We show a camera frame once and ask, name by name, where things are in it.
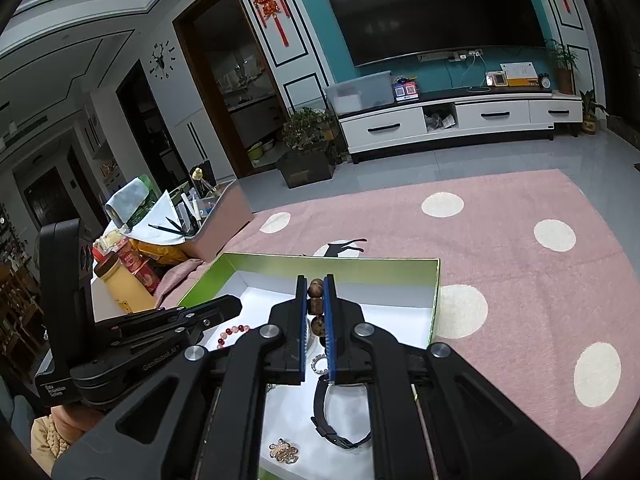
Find red and pink bead bracelet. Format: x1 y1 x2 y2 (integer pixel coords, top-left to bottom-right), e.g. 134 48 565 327
216 324 251 352

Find pink polka dot blanket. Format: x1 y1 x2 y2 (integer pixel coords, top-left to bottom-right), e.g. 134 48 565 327
152 169 640 480

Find person's left forearm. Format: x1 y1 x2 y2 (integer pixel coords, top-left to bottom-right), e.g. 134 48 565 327
30 402 108 476

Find pink storage bin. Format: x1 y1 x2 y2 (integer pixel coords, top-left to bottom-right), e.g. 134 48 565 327
172 178 255 261

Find black wrist watch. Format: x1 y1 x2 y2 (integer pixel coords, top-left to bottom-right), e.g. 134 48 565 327
310 374 373 450

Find green and white packet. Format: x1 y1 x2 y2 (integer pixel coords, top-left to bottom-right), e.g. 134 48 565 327
104 174 163 231

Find white television cabinet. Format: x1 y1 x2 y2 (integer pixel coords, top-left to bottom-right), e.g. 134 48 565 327
336 87 585 165

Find brown wooden bead bracelet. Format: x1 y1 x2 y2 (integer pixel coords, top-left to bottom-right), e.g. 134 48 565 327
306 278 331 348

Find clear plastic storage box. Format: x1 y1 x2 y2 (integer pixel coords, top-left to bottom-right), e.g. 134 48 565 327
324 71 396 114

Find gold flower brooch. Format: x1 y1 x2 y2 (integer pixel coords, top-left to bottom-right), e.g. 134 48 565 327
268 439 300 463

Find tall potted plant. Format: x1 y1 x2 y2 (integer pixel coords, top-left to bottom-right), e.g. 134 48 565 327
545 39 578 95

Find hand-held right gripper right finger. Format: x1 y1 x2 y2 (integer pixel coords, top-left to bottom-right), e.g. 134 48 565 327
322 274 583 480

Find black wall clock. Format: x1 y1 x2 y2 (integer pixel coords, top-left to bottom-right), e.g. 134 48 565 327
148 42 177 80

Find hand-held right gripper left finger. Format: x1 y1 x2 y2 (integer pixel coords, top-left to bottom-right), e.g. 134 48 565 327
50 274 308 480

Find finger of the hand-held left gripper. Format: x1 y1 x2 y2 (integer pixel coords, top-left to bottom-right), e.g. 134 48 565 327
172 295 245 341
92 307 206 357

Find small potted plant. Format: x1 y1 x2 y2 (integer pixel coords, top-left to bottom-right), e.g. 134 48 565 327
579 90 608 136

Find dark planter with plants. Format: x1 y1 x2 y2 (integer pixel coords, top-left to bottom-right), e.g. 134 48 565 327
277 107 341 189

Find red snack packet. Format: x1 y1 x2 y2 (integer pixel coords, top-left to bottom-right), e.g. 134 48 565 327
120 240 161 293

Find black television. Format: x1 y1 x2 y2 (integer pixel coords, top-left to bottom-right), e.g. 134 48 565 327
316 0 546 67

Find yellow bear bottle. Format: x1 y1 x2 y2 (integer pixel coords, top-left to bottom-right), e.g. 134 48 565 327
93 255 158 315

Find white papers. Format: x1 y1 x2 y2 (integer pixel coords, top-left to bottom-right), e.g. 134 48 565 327
125 190 176 243

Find green cardboard box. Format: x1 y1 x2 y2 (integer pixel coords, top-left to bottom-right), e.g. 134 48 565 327
176 252 442 480

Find yellow snack bag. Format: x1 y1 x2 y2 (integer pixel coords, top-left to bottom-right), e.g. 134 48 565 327
132 237 191 266

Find white desk calendar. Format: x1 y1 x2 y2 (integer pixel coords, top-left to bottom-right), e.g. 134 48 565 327
500 61 541 88

